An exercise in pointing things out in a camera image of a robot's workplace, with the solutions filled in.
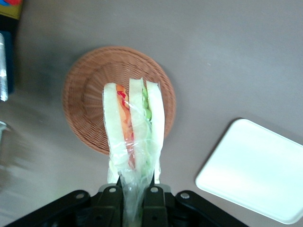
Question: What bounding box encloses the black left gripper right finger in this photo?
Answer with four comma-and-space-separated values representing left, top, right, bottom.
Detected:
142, 181, 169, 227

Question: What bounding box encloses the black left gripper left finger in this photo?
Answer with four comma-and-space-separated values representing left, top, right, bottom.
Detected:
91, 176, 125, 227

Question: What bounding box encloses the plastic-wrapped triangle sandwich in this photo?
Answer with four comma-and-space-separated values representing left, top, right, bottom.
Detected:
102, 77, 166, 227

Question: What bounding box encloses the beige rectangular plastic tray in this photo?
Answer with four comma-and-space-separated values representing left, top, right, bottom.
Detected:
195, 118, 303, 225

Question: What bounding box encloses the brown round wicker basket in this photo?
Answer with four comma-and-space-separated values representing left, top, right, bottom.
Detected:
62, 46, 176, 157

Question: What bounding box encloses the red emergency stop button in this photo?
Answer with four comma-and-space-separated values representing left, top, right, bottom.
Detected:
0, 0, 21, 7

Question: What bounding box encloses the white wire snack rack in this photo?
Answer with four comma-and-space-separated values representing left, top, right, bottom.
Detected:
0, 120, 11, 142

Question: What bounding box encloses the silver appliance handle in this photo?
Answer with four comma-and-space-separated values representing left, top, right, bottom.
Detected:
0, 33, 9, 102

